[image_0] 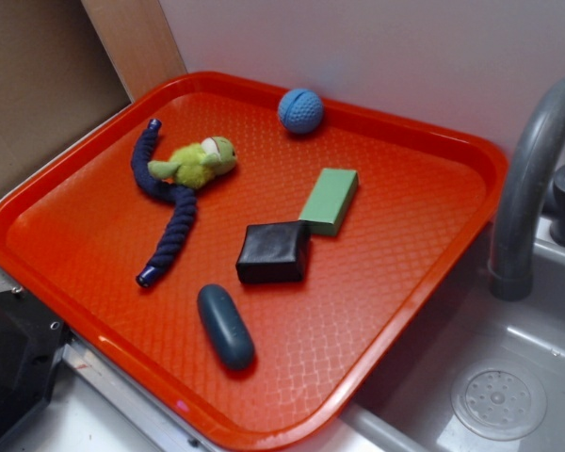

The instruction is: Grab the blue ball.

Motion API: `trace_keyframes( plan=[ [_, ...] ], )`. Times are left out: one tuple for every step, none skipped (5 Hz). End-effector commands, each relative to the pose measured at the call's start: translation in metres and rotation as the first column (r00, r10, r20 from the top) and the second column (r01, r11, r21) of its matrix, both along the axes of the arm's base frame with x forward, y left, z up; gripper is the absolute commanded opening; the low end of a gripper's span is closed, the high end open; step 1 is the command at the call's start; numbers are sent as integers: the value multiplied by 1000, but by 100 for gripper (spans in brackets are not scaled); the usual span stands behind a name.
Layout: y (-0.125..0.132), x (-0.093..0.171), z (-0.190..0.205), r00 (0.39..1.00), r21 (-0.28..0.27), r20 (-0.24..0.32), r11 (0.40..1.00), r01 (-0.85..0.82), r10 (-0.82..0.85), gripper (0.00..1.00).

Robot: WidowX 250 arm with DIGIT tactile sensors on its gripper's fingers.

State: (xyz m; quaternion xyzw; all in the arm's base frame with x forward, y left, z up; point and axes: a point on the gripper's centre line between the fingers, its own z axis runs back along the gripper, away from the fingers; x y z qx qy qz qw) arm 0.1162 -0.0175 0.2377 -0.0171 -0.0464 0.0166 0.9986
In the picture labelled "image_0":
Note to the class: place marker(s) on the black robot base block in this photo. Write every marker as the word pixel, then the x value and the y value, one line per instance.
pixel 32 338

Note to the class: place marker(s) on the blue dimpled ball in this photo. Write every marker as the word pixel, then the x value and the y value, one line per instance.
pixel 300 111

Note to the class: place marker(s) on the black square pouch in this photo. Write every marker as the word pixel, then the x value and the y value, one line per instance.
pixel 274 253

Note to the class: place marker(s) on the red plastic tray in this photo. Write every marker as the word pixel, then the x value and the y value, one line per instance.
pixel 77 234

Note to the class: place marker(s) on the green rectangular block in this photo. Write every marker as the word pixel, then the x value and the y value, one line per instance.
pixel 329 201

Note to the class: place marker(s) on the green plush toy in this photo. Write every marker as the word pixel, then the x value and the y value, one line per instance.
pixel 197 164

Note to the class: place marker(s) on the dark teal oval case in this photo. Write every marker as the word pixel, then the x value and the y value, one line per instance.
pixel 225 328

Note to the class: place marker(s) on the grey sink faucet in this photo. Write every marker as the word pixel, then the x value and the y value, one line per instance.
pixel 539 153

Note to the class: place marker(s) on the grey plastic sink basin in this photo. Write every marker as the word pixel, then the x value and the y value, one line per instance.
pixel 405 403

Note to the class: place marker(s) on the sink drain strainer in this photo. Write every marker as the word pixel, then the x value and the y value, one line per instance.
pixel 498 400

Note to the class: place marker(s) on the brown cardboard panel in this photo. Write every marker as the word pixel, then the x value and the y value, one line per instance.
pixel 66 66

